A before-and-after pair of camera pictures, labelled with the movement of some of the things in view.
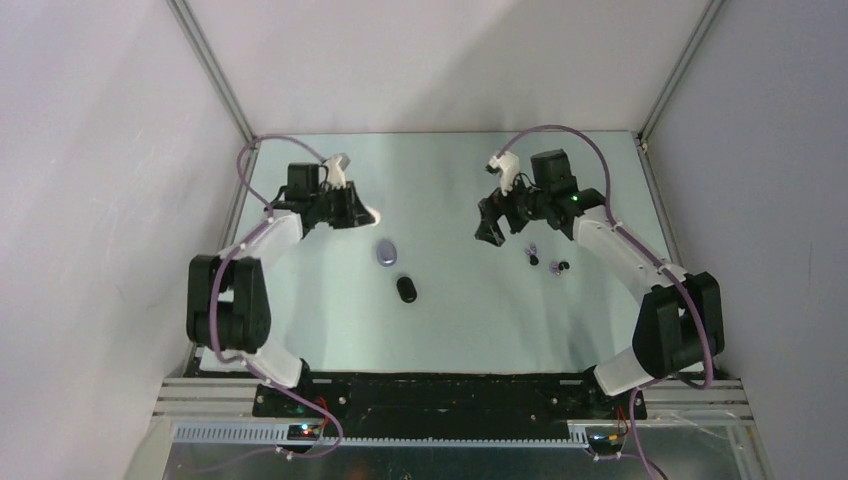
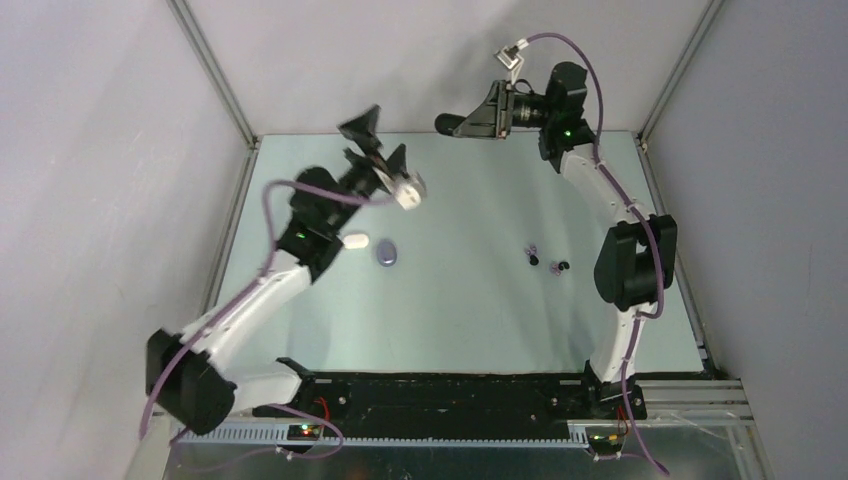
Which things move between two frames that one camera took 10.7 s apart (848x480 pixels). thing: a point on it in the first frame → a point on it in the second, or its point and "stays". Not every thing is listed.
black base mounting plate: (447, 405) stays
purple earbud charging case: (386, 254) stays
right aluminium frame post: (713, 10) stays
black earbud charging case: (406, 289) → (447, 123)
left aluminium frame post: (184, 14) stays
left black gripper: (354, 213) → (360, 130)
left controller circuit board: (304, 432) stays
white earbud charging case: (376, 215) → (356, 241)
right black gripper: (491, 208) → (487, 121)
